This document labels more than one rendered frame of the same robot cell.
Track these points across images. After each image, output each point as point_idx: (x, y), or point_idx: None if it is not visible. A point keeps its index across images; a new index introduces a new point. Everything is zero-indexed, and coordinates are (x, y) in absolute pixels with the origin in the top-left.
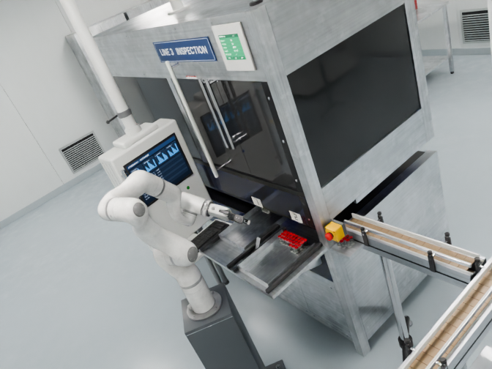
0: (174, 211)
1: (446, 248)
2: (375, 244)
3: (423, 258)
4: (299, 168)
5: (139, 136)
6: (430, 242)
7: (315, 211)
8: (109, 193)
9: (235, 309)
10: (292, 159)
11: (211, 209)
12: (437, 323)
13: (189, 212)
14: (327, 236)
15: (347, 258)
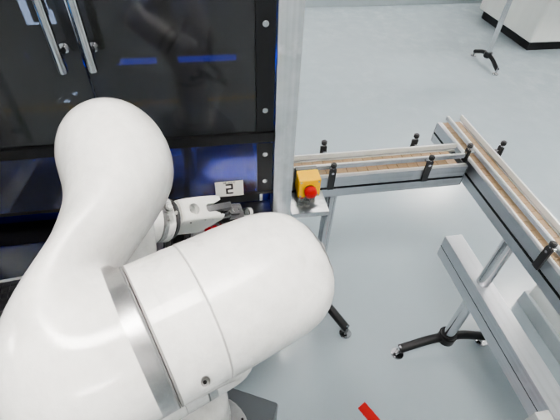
0: (144, 256)
1: (416, 152)
2: (345, 182)
3: (415, 170)
4: (288, 80)
5: None
6: (402, 152)
7: (288, 159)
8: (57, 270)
9: None
10: (273, 65)
11: (188, 212)
12: (515, 217)
13: None
14: (313, 191)
15: (323, 214)
